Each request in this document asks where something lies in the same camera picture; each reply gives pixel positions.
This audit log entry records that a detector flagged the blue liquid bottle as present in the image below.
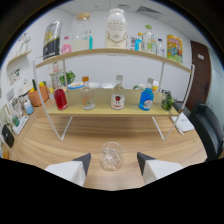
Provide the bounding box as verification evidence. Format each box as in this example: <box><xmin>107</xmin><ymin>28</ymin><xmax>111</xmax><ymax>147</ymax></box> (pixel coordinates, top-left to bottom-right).
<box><xmin>138</xmin><ymin>77</ymin><xmax>155</xmax><ymax>112</ymax></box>

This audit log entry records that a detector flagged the large white bottle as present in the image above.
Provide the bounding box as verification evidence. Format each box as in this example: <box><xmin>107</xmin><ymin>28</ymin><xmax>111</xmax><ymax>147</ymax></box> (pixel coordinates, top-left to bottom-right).
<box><xmin>105</xmin><ymin>8</ymin><xmax>128</xmax><ymax>50</ymax></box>

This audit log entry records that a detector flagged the clear glass cup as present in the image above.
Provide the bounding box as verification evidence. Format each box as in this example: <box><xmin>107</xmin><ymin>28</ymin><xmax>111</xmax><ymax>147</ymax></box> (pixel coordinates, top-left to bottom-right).
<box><xmin>99</xmin><ymin>141</ymin><xmax>124</xmax><ymax>172</ymax></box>

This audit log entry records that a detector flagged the light blue cup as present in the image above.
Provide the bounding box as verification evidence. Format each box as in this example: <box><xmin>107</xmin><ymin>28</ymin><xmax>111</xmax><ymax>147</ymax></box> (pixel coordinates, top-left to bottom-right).
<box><xmin>23</xmin><ymin>99</ymin><xmax>35</xmax><ymax>116</ymax></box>

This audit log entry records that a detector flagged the yellow cup white lid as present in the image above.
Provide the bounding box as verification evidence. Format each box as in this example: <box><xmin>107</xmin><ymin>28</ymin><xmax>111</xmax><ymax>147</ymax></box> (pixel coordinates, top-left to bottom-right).
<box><xmin>152</xmin><ymin>80</ymin><xmax>160</xmax><ymax>93</ymax></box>

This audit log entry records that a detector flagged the white printed notebook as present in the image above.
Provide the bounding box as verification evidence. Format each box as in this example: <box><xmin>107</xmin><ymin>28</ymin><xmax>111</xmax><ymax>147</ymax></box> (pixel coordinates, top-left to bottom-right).
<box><xmin>169</xmin><ymin>112</ymin><xmax>195</xmax><ymax>136</ymax></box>

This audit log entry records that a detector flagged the black armchair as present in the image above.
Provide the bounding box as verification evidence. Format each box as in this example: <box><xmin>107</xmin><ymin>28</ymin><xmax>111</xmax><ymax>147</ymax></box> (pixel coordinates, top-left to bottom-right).
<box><xmin>189</xmin><ymin>102</ymin><xmax>224</xmax><ymax>161</ymax></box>

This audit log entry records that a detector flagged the clear glass bowl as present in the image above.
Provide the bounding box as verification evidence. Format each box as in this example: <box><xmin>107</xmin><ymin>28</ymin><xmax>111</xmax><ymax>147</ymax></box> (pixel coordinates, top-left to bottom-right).
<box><xmin>159</xmin><ymin>90</ymin><xmax>176</xmax><ymax>112</ymax></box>

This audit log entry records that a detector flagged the green lime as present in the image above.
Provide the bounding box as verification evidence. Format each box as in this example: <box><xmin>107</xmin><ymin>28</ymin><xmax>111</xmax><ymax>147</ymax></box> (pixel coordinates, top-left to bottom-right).
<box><xmin>164</xmin><ymin>94</ymin><xmax>175</xmax><ymax>109</ymax></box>

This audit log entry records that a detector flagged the red liquid bottle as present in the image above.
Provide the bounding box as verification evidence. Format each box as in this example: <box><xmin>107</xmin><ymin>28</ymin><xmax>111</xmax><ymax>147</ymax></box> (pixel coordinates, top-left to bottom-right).
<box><xmin>53</xmin><ymin>77</ymin><xmax>69</xmax><ymax>111</ymax></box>

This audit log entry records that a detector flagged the black bag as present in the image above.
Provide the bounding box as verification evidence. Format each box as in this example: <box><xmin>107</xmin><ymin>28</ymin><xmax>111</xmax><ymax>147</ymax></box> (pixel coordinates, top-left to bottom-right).
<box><xmin>1</xmin><ymin>123</ymin><xmax>15</xmax><ymax>148</ymax></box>

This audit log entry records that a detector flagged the clear bottle orange cap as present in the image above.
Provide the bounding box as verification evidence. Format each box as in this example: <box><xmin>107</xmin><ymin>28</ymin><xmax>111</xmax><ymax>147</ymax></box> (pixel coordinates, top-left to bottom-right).
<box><xmin>80</xmin><ymin>76</ymin><xmax>96</xmax><ymax>111</ymax></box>

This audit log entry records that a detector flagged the two-tier wooden shelf rack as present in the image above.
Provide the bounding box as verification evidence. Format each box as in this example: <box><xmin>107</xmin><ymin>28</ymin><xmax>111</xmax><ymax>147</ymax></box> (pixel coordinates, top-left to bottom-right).
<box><xmin>32</xmin><ymin>47</ymin><xmax>196</xmax><ymax>142</ymax></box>

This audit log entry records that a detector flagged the orange pen holder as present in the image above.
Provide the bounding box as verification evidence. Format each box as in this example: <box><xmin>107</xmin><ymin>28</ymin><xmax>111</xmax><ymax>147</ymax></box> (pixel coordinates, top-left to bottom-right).
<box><xmin>27</xmin><ymin>79</ymin><xmax>50</xmax><ymax>108</ymax></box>

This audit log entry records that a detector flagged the clear bottle grey cap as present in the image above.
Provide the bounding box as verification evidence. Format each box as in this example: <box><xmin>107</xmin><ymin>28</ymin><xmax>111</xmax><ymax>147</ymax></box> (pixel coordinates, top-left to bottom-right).
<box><xmin>110</xmin><ymin>74</ymin><xmax>126</xmax><ymax>111</ymax></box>

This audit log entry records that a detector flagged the blue rimmed bowl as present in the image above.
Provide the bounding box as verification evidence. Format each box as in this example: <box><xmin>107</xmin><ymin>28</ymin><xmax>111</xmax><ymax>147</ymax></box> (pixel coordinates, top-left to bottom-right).
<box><xmin>67</xmin><ymin>81</ymin><xmax>84</xmax><ymax>90</ymax></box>

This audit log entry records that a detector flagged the green mug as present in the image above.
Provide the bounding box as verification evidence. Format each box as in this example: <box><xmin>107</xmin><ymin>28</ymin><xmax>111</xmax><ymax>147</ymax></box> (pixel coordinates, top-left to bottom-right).
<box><xmin>133</xmin><ymin>83</ymin><xmax>147</xmax><ymax>91</ymax></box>

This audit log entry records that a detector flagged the white shallow bowl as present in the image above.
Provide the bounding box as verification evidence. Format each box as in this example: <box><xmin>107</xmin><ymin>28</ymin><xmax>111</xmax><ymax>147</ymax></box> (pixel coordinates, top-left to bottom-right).
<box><xmin>100</xmin><ymin>82</ymin><xmax>116</xmax><ymax>90</ymax></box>

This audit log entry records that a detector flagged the green potted plant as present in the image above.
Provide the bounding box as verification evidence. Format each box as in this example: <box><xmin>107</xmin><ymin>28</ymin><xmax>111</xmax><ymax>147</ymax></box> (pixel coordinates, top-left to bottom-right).
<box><xmin>59</xmin><ymin>69</ymin><xmax>76</xmax><ymax>86</ymax></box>

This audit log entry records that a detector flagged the brown door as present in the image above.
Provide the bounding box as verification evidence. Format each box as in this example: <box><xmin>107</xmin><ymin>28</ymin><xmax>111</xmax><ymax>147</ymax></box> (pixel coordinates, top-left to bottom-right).
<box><xmin>185</xmin><ymin>40</ymin><xmax>212</xmax><ymax>112</ymax></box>

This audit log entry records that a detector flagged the clear bottle blue cap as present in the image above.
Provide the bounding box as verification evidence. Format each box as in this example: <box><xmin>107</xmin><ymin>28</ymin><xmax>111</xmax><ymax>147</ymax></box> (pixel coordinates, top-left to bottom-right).
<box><xmin>156</xmin><ymin>38</ymin><xmax>166</xmax><ymax>58</ymax></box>

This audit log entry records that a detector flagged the pink liquid bottle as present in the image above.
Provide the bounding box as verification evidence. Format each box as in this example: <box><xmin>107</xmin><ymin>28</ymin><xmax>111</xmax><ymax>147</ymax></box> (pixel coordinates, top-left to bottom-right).
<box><xmin>60</xmin><ymin>35</ymin><xmax>72</xmax><ymax>55</ymax></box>

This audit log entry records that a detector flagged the cyan liquid small bottle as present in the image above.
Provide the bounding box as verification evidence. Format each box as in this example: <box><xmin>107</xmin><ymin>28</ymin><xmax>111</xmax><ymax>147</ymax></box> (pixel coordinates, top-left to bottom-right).
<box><xmin>134</xmin><ymin>32</ymin><xmax>144</xmax><ymax>52</ymax></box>

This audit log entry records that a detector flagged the teal liquid bottle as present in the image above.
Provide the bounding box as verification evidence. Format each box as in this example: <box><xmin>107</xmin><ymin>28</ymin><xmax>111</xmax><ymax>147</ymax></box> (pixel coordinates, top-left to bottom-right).
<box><xmin>88</xmin><ymin>31</ymin><xmax>94</xmax><ymax>50</ymax></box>

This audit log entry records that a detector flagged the clear bottle green cap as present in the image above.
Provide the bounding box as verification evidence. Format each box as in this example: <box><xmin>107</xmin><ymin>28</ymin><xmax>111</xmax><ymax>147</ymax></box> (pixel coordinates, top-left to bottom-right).
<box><xmin>143</xmin><ymin>24</ymin><xmax>154</xmax><ymax>54</ymax></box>

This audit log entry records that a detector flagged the silver and black can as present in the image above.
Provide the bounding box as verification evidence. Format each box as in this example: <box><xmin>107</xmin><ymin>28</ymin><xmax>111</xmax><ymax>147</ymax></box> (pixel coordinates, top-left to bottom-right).
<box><xmin>42</xmin><ymin>20</ymin><xmax>63</xmax><ymax>60</ymax></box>

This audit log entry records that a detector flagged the ceiling air vent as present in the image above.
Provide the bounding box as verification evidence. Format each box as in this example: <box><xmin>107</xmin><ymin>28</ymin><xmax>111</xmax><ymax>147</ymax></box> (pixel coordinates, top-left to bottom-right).
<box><xmin>136</xmin><ymin>5</ymin><xmax>162</xmax><ymax>15</ymax></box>

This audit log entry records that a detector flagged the wooden wall shelf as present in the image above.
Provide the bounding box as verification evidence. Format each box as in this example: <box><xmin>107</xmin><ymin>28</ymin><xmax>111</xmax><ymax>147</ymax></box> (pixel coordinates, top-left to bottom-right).
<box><xmin>6</xmin><ymin>49</ymin><xmax>33</xmax><ymax>68</ymax></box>

